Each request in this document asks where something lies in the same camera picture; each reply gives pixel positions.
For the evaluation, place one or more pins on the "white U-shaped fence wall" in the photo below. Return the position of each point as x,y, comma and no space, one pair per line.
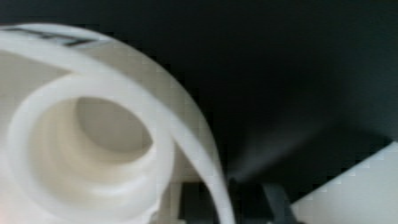
355,200

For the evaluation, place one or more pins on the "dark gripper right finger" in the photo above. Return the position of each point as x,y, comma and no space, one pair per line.
259,203

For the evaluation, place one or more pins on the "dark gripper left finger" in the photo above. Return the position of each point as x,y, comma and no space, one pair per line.
197,209

